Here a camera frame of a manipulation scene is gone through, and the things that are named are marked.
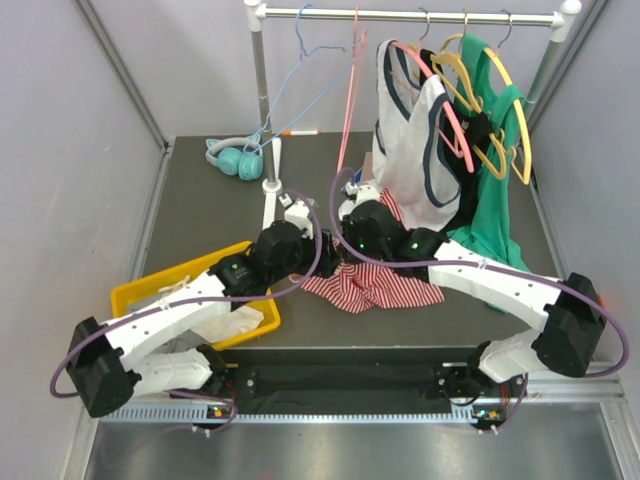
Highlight red white striped tank top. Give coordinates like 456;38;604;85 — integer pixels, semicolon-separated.
299;188;446;315

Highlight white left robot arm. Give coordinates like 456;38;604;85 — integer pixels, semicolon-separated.
57;190;335;418

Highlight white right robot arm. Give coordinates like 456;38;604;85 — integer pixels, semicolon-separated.
338;181;606;396

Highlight white navy-trimmed tank top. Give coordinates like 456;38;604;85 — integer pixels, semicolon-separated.
372;40;461;231

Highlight green tank top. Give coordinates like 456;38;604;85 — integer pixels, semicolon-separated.
450;34;529;272

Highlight pink plastic hanger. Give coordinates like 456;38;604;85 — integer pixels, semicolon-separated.
390;40;475;173

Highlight black tank top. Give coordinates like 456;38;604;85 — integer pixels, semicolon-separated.
419;48;482;233

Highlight yellow hanger rear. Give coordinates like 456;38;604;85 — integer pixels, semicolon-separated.
484;46;533;185

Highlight yellow hanger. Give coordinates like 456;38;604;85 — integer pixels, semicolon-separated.
430;34;507;180
484;46;533;185

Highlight yellow hanger front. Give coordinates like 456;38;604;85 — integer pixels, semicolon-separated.
430;34;507;180

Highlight yellow plastic bin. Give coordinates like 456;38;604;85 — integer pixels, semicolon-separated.
111;241;281;353

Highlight cream white cloth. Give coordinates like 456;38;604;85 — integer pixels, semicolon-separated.
160;305;264;353

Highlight orange white marker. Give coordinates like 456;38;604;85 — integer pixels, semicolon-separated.
281;129;320;137

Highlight teal cat-ear headphones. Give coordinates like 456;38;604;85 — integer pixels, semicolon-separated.
205;137;264;181

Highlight white metal clothes rack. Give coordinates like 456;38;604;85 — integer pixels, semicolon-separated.
244;1;582;227

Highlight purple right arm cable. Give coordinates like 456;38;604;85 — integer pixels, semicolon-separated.
329;167;631;434

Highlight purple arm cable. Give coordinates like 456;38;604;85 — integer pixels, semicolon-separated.
329;167;631;434
49;188;325;437

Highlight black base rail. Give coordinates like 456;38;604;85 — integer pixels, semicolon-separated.
222;347;519;405

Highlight pink wire hanger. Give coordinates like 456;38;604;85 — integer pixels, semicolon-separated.
336;5;367;173

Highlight blue wire hanger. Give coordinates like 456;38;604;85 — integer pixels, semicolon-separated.
250;3;356;151

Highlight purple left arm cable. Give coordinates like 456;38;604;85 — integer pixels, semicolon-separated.
49;188;325;437

